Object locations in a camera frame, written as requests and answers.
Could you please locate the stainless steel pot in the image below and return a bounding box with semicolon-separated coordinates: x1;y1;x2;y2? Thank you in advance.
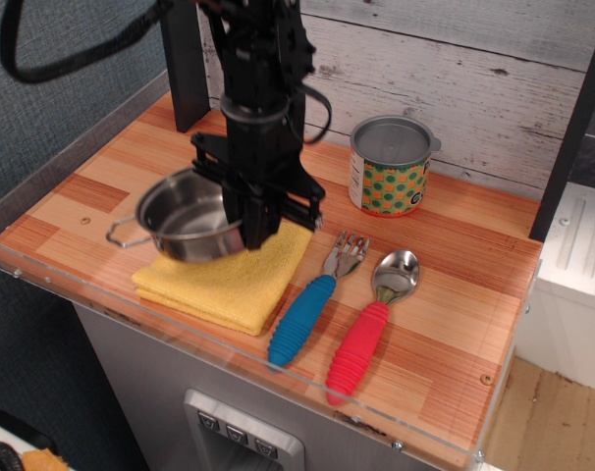
106;168;245;263

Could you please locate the black and orange object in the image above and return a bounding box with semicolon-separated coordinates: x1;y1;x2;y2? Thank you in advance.
0;411;72;470

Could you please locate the yellow folded cloth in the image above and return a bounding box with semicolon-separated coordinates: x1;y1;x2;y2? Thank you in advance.
132;223;311;337

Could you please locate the clear acrylic table guard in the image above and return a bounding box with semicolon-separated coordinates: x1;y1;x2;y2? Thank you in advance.
0;97;541;470

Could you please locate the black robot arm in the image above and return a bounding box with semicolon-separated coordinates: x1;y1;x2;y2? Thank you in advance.
191;1;332;250

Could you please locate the dark upright post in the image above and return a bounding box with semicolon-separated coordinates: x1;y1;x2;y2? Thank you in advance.
529;49;595;242
160;1;210;132

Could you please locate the dark left upright post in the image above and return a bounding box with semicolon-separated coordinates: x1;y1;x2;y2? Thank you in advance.
160;1;210;132

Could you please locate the grey toy fridge cabinet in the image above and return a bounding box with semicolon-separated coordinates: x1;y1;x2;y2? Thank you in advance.
75;305;431;470

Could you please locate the white toy sink unit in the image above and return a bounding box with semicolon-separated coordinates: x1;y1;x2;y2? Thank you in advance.
514;183;595;389

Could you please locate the red handled spoon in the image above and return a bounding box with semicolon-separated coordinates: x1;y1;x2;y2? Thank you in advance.
326;249;420;406

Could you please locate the blue handled fork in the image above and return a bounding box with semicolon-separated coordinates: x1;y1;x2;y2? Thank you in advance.
267;231;370;369

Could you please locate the dark right upright post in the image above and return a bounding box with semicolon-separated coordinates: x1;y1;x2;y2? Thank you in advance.
529;49;595;242

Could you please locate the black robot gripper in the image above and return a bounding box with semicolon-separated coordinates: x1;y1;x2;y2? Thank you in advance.
191;105;325;250

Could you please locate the black cable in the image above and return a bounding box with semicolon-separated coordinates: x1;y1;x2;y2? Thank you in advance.
0;0;176;84

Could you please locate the silver dispenser button panel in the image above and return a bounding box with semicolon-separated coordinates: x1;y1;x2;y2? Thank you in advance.
184;389;305;470

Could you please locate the colourful can with grey lid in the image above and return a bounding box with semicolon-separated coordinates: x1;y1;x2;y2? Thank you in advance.
349;115;441;218

